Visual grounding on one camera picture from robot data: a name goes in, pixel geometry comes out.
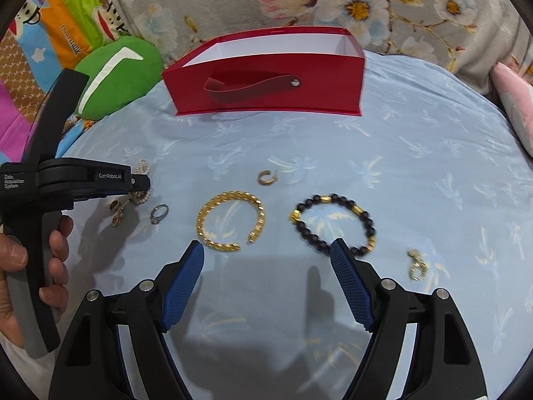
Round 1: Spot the green cushion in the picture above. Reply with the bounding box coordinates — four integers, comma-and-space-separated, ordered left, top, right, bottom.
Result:
74, 35, 164, 121

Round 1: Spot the pearl brooch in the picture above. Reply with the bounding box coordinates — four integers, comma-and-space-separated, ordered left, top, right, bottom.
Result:
129, 158, 151, 205

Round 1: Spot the pink pillow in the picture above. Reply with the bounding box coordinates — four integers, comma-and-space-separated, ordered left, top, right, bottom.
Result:
489, 62, 533, 159

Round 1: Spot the person's left hand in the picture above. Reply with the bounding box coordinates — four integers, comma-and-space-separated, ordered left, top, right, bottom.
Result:
0, 215, 75, 348

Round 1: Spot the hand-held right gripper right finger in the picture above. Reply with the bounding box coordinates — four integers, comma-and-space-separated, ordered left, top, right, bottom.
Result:
329, 237, 488, 400

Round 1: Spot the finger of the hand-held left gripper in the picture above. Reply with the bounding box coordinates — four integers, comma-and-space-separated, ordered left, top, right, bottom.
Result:
125, 167, 151, 196

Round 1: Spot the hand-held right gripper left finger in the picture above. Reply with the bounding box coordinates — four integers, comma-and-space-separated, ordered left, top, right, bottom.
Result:
54, 239, 205, 400

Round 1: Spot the gold chain bangle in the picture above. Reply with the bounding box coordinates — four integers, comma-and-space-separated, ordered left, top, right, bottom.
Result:
197, 191, 266, 253

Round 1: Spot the colourful cartoon printed cloth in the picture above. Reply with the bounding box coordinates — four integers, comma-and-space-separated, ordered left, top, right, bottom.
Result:
0, 0, 130, 163

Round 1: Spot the grey floral blanket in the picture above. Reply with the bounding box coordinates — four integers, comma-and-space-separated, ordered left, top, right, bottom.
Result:
104, 0, 529, 96

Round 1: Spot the black bead bracelet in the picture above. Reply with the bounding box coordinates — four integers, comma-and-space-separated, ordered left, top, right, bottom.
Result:
289, 193, 377, 257

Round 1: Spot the gold clasp charm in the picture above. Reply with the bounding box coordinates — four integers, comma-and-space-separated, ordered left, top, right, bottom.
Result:
407, 249, 427, 281

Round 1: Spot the red cardboard box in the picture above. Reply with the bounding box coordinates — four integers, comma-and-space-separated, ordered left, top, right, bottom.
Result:
162, 26, 366, 117

